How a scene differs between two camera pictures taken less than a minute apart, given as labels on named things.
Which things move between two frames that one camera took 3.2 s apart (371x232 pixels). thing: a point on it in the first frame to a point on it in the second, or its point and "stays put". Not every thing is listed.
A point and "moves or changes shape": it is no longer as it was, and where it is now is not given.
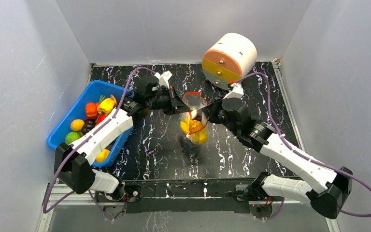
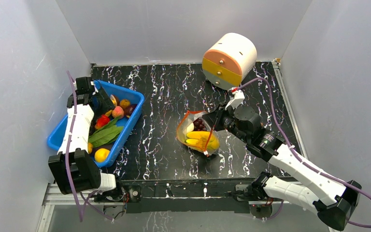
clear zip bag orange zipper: [193, 124] moves or changes shape
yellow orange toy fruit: [103, 155] stays put
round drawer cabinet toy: [230, 58] stays put
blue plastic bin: [76, 111] stays put
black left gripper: [176, 105] to [107, 105]
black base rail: [189, 195] stays put
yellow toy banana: [194, 128] to [206, 139]
